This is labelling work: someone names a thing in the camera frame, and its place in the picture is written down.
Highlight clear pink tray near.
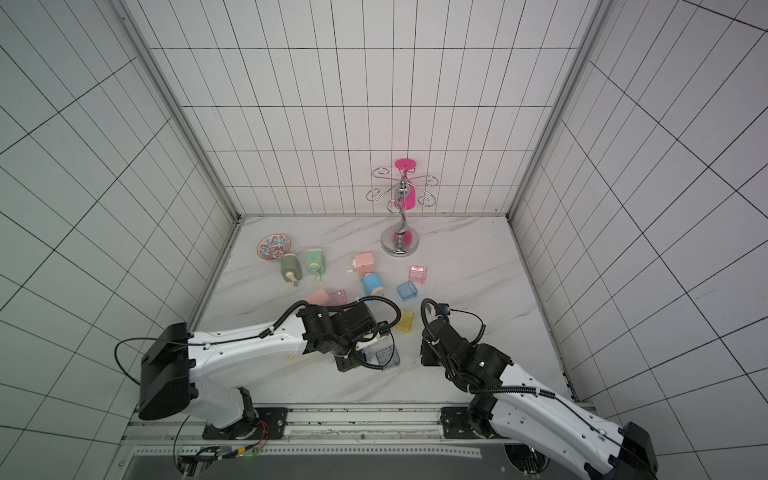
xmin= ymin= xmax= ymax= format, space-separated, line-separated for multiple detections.
xmin=328 ymin=289 xmax=348 ymax=306

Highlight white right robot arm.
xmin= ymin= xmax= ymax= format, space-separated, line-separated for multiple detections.
xmin=422 ymin=317 xmax=658 ymax=479

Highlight chrome jewelry stand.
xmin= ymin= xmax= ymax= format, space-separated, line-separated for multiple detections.
xmin=366 ymin=158 xmax=440 ymax=257

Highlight patterned ceramic bowl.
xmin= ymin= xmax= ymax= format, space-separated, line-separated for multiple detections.
xmin=257 ymin=233 xmax=293 ymax=262

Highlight clear pink tray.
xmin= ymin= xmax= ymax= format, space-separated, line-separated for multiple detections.
xmin=408 ymin=265 xmax=428 ymax=284
xmin=328 ymin=289 xmax=348 ymax=306

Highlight clear grey tray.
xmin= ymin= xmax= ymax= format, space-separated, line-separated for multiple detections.
xmin=368 ymin=344 xmax=400 ymax=369

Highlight light green pencil sharpener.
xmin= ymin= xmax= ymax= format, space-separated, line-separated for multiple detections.
xmin=306 ymin=248 xmax=326 ymax=281

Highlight clear yellow tray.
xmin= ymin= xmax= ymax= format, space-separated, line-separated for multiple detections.
xmin=395 ymin=309 xmax=414 ymax=334

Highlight pink pencil sharpener far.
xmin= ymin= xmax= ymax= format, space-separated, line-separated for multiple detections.
xmin=347 ymin=252 xmax=376 ymax=279

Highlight clear pink tray far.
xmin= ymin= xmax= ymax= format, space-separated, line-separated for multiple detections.
xmin=408 ymin=265 xmax=428 ymax=284

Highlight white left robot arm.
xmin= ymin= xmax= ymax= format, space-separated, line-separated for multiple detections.
xmin=138 ymin=298 xmax=393 ymax=433

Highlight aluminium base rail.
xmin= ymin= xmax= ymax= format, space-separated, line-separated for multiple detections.
xmin=125 ymin=401 xmax=607 ymax=448

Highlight clear blue tray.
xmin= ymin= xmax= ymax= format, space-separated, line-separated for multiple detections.
xmin=396 ymin=280 xmax=418 ymax=301

